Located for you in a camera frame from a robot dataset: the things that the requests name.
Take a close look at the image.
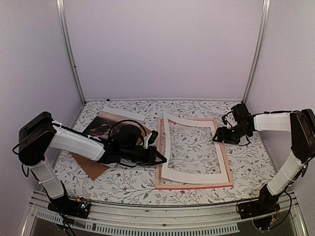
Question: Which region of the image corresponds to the pink wooden picture frame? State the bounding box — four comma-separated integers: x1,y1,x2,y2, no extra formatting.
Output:
155,114,233,190

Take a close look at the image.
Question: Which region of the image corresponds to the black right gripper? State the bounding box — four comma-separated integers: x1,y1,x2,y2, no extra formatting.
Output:
212,124,250,145

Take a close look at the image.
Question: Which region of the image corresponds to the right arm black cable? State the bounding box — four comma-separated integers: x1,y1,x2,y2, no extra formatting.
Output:
238,135,252,147

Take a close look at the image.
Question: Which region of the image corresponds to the right aluminium corner post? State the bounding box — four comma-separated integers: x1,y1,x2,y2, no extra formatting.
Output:
242,0,271,103

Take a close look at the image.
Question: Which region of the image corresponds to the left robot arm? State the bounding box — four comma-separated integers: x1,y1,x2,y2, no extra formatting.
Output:
12,112,167,214

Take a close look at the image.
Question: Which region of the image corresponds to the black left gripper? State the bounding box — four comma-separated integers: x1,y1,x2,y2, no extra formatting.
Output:
121,146,166,167

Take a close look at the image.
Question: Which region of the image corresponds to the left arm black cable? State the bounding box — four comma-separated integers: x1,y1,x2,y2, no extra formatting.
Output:
108,119,146,148

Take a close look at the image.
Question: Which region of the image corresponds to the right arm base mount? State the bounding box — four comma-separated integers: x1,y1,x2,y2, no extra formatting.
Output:
236,200,280,219

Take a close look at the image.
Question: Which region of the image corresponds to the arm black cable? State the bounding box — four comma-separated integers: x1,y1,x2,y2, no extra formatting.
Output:
238,135,252,147
108,119,146,148

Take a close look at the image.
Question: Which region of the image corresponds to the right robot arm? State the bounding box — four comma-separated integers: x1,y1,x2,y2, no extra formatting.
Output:
213,103,315,215

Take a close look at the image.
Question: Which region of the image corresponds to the left aluminium corner post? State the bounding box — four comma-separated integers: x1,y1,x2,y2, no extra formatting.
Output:
56,0,87,106

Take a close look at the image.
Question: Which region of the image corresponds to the brown backing board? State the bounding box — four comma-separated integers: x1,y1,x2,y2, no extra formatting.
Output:
71,125,152,181

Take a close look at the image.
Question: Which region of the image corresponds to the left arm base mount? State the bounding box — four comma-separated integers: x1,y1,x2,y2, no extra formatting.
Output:
48,195,91,219

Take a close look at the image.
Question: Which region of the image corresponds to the aluminium corner post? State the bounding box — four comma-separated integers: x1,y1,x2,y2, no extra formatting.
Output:
242,0,271,103
56,0,87,106

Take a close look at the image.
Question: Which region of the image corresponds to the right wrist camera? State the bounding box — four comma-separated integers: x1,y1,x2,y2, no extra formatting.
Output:
221,111,234,129

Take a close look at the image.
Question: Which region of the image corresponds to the white mat board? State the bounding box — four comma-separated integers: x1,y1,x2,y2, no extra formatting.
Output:
157,113,233,188

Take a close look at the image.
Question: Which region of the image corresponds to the photo print with white border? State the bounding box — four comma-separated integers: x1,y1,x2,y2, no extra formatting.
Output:
83,108,144,168

